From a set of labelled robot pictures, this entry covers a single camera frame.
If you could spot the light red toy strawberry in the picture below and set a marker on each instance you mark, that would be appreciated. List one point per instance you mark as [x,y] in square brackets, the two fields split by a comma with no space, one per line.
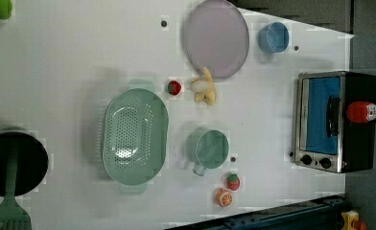
[233,182]

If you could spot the green perforated colander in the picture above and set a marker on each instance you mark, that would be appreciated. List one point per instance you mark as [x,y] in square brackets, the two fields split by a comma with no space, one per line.
[134,145]

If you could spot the black toaster oven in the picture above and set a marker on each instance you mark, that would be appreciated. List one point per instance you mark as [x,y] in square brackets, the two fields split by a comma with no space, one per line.
[325,138]

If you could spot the blue metal frame rail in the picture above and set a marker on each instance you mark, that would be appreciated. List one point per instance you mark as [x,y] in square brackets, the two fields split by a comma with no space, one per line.
[317,214]

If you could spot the green slotted spatula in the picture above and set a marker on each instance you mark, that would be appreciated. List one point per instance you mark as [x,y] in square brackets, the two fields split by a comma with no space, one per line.
[12,215]

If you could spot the lilac round plate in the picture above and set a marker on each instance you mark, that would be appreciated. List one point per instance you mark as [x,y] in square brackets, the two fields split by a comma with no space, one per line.
[216,37]

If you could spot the peeled toy banana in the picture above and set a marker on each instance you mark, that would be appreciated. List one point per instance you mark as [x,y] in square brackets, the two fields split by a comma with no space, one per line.
[204,88]

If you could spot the green mug with handle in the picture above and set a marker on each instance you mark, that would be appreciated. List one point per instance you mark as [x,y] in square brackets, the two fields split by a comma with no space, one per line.
[207,149]

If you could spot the red felt ketchup bottle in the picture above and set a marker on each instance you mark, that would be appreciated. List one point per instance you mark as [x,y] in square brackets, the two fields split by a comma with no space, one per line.
[361,112]

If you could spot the toy orange half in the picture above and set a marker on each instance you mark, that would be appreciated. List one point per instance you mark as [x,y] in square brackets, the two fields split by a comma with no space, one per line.
[224,198]

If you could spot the dark red toy strawberry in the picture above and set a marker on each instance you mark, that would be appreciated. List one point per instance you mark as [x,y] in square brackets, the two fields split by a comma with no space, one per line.
[174,87]

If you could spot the bright green toy vegetable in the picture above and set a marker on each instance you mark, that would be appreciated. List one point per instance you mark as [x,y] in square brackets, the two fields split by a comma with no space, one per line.
[5,9]

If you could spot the yellow toy figure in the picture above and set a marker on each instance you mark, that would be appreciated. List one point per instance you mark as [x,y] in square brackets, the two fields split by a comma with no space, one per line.
[352,221]

